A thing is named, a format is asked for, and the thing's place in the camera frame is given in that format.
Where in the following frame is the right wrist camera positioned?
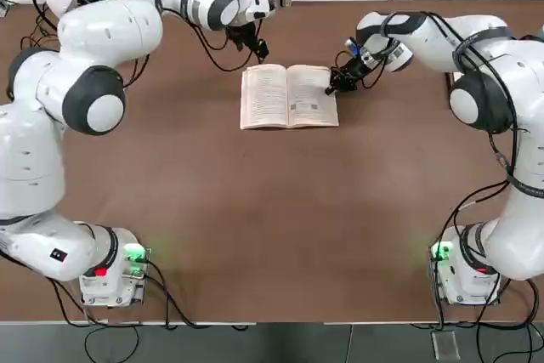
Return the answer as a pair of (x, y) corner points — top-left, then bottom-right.
(343, 37), (364, 58)

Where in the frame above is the metal floor outlet cover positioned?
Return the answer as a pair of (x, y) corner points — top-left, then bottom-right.
(430, 330), (461, 360)

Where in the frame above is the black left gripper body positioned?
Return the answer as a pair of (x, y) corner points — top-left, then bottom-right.
(226, 20), (264, 48)

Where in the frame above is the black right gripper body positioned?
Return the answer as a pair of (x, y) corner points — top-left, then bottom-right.
(337, 54), (371, 80)

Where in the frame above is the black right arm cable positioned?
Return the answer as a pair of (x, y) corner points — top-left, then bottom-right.
(333, 11), (532, 219)

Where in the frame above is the paperback book blue-white cover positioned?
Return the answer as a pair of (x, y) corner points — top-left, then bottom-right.
(240, 63), (341, 131)

